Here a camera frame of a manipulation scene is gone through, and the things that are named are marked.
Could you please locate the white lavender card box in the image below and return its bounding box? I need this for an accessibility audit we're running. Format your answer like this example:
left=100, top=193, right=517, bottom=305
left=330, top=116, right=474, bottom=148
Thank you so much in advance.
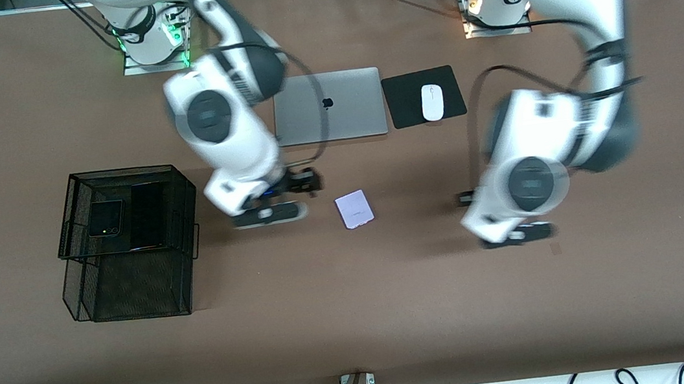
left=334, top=188, right=377, bottom=231

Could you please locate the black slab smartphone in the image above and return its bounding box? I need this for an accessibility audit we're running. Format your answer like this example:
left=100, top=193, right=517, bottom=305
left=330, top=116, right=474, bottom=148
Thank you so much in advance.
left=122, top=181, right=170, bottom=252

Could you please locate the black flip phone dual camera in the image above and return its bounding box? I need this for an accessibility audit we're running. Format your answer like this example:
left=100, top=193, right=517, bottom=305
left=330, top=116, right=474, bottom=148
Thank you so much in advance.
left=84, top=198, right=127, bottom=241

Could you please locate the grey closed laptop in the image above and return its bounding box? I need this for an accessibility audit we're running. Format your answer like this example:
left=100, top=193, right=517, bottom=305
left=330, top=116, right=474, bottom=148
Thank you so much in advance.
left=268, top=66, right=389, bottom=148

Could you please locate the white computer mouse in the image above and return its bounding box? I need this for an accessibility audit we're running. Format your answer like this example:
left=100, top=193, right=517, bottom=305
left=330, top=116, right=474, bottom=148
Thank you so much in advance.
left=419, top=83, right=447, bottom=123

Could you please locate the black mouse pad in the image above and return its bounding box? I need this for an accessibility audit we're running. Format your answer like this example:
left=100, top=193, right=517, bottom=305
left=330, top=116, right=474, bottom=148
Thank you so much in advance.
left=380, top=63, right=470, bottom=131

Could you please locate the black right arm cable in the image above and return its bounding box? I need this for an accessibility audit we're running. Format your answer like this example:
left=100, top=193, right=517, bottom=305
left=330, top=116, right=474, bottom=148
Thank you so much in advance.
left=212, top=32, right=337, bottom=182

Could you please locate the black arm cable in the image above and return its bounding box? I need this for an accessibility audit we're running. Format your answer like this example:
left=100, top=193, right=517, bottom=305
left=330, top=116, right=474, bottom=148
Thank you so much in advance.
left=455, top=6, right=650, bottom=161
left=212, top=32, right=337, bottom=182

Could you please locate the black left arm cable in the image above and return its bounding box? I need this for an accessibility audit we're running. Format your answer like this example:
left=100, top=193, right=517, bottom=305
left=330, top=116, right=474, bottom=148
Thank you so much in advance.
left=455, top=6, right=650, bottom=161

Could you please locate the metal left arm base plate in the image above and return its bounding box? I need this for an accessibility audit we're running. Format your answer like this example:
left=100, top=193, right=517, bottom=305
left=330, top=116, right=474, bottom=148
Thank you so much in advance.
left=462, top=12, right=533, bottom=42

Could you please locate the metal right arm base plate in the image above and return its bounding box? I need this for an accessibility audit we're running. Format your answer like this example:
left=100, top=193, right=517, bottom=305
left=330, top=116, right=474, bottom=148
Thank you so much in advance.
left=122, top=47, right=192, bottom=77

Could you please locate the black wire mesh tray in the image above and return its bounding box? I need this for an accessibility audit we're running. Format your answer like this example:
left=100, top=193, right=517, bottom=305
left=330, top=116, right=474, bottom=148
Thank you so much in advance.
left=48, top=158, right=212, bottom=330

